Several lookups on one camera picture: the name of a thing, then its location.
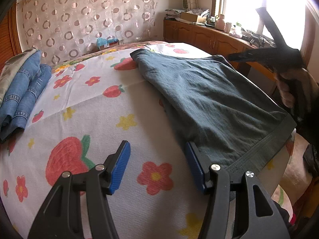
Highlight window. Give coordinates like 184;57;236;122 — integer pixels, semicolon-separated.
216;0;314;55

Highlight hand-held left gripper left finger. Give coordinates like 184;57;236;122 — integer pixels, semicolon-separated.
27;141;131;239

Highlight dark cloth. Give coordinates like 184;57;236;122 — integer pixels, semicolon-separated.
303;144;319;177

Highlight person's right hand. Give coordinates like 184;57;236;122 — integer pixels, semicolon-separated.
275;67;319;110

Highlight strawberry flower printed bedsheet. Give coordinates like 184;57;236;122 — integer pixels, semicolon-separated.
0;41;297;239

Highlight folded blue jeans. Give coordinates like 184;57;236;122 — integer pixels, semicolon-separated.
0;50;53;141

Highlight patterned cloth pile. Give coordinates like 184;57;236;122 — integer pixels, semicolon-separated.
165;8;210;18

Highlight dark green pants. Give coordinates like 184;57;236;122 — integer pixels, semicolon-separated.
130;48;297;177

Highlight floral quilt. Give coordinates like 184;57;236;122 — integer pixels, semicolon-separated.
51;40;313;227

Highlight circle patterned wall cloth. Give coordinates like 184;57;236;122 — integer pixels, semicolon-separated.
16;0;161;64

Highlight grey pants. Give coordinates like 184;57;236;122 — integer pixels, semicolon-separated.
0;48;38;102

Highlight black tool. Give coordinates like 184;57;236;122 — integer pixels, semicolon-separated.
245;33;265;46

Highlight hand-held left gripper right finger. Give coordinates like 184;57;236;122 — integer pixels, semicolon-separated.
186;141;291;239

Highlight cardboard box with blue cloth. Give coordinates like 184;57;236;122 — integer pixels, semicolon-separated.
98;37;120;50

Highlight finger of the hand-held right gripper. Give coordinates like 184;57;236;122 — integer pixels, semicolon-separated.
255;6;288;53
228;48;278;69

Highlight wooden cabinet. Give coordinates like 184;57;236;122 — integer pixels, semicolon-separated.
163;19;280;80

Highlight open cardboard box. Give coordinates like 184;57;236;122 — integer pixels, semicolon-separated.
180;11;203;23

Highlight wooden wardrobe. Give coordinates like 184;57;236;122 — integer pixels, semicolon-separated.
0;5;23;75

